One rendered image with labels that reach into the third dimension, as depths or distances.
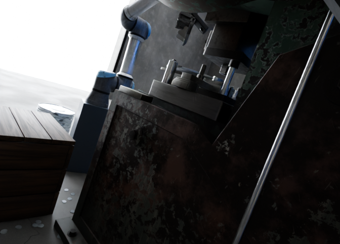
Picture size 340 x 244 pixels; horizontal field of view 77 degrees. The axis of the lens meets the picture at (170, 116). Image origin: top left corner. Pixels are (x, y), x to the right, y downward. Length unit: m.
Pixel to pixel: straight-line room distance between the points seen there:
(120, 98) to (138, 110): 0.12
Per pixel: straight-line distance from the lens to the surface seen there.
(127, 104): 0.81
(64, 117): 1.96
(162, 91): 0.75
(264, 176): 0.50
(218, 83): 0.81
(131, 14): 1.45
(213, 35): 0.90
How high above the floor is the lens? 0.67
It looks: 5 degrees down
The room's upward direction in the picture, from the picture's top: 20 degrees clockwise
